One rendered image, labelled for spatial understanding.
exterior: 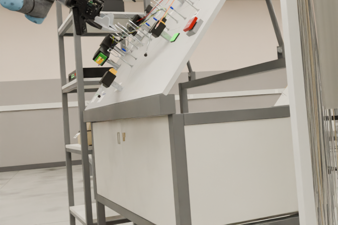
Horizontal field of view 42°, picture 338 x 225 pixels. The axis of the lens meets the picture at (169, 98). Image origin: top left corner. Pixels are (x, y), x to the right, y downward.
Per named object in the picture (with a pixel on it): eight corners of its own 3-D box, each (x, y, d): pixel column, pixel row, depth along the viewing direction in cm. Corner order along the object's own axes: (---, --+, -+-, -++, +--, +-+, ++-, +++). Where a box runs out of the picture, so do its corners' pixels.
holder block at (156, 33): (155, 38, 180) (147, 32, 178) (163, 27, 181) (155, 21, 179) (158, 37, 176) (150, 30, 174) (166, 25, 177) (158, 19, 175)
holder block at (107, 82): (109, 106, 200) (90, 93, 197) (123, 84, 203) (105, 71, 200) (111, 105, 196) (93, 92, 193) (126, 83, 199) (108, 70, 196)
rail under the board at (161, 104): (160, 114, 142) (159, 94, 142) (83, 122, 251) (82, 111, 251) (176, 113, 144) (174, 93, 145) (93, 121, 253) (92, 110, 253)
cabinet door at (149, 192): (174, 235, 145) (165, 115, 147) (124, 209, 196) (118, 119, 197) (181, 234, 146) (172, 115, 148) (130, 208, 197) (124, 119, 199)
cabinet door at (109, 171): (125, 209, 196) (119, 119, 198) (96, 193, 247) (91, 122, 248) (130, 208, 197) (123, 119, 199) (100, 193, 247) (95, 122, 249)
